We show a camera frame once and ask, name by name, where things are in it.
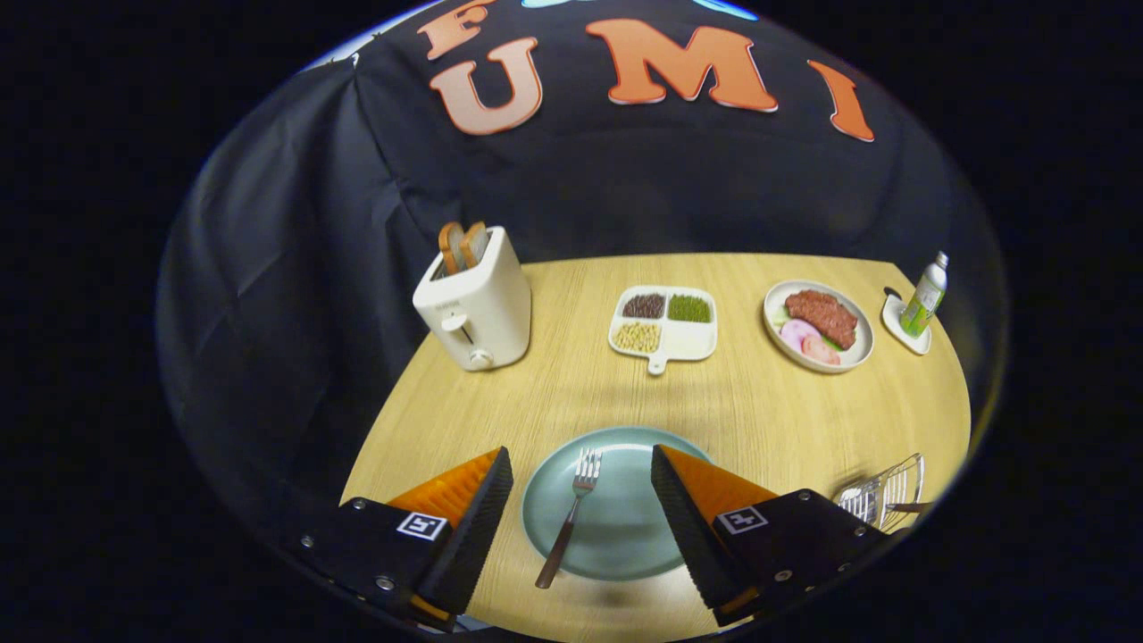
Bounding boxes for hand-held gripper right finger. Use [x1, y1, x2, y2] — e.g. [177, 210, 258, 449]
[650, 444, 895, 628]

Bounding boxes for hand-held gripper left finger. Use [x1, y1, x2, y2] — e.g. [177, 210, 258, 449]
[299, 447, 515, 631]

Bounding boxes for fork with brown handle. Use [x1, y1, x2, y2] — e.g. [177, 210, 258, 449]
[535, 448, 603, 590]

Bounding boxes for light blue plate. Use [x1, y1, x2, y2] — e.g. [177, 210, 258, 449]
[521, 426, 715, 582]

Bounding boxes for white divided dish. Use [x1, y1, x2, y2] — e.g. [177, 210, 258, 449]
[608, 285, 719, 376]

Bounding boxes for pile of yellow beans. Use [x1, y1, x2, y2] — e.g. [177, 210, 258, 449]
[613, 321, 662, 353]

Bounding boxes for white toaster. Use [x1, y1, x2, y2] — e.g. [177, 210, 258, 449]
[413, 226, 533, 372]

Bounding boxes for pink ham slices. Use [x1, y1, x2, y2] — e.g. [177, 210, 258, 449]
[780, 318, 841, 367]

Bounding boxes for brown steak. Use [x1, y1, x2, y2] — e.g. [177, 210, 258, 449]
[784, 289, 859, 351]

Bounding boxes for beige plate with food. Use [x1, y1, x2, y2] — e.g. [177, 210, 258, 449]
[763, 280, 875, 374]

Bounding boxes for small white square dish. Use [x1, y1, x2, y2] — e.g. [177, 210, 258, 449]
[881, 288, 932, 356]

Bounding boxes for metal bottle with green label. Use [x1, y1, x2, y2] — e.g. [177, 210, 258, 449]
[899, 251, 950, 338]

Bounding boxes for metal wire basket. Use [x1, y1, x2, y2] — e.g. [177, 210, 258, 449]
[832, 453, 927, 535]

